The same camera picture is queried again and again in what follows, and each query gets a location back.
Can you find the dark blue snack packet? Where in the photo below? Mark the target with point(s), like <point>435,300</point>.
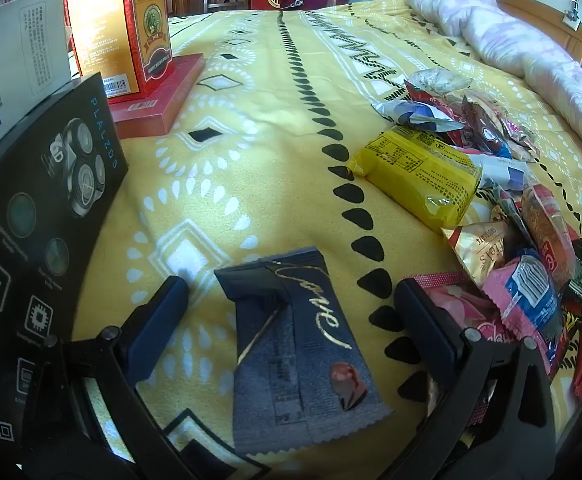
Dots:
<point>296,360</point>

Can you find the flat red box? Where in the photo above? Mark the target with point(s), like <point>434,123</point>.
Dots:
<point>171,90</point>

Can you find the pile of mixed wrappers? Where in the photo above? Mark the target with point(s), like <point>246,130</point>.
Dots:
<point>546,230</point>

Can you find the yellow snack packet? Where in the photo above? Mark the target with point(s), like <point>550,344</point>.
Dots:
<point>416,175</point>

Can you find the yellow patterned bed sheet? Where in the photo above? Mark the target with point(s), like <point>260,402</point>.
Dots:
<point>271,110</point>

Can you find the black shaver box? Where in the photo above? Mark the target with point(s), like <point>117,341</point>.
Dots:
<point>46,210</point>

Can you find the pink snack packet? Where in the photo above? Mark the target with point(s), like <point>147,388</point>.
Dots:
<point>463,302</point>

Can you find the wall socket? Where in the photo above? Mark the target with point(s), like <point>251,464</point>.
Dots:
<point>572,15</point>

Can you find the lilac quilt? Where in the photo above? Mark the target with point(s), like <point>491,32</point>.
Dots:
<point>521,45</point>

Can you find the white printed box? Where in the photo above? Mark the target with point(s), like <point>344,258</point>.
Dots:
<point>11,60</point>

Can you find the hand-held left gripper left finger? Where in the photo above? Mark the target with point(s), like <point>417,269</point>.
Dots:
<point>157,317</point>

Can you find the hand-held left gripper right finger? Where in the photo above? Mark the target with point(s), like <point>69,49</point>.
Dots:
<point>423,322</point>

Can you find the red gold carton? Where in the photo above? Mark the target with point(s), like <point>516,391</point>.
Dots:
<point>116,25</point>

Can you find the wooden headboard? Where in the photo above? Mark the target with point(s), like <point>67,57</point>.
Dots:
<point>571,42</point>

